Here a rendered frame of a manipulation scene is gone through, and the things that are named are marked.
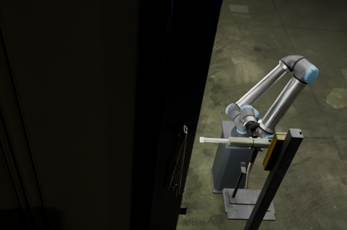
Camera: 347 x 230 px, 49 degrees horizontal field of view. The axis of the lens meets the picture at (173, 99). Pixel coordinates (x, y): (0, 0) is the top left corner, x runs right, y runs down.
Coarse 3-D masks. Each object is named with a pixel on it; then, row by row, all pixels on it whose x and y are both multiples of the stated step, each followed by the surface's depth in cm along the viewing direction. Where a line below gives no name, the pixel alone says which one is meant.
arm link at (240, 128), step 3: (237, 117) 271; (234, 120) 272; (237, 120) 270; (240, 120) 265; (234, 123) 273; (237, 123) 270; (240, 123) 266; (237, 126) 271; (240, 126) 267; (243, 126) 265; (237, 129) 272; (240, 129) 268; (243, 129) 267; (240, 132) 270; (243, 132) 269; (246, 132) 269
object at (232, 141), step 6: (204, 138) 234; (210, 138) 234; (228, 138) 235; (234, 138) 235; (240, 138) 235; (246, 138) 236; (228, 144) 235; (234, 144) 234; (240, 144) 234; (246, 144) 234; (252, 144) 234; (258, 144) 234; (264, 144) 234; (252, 150) 243; (258, 150) 240; (252, 156) 244; (252, 162) 248
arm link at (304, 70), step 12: (300, 60) 260; (300, 72) 258; (312, 72) 254; (288, 84) 267; (300, 84) 261; (288, 96) 267; (276, 108) 273; (288, 108) 272; (264, 120) 281; (276, 120) 277; (264, 132) 281
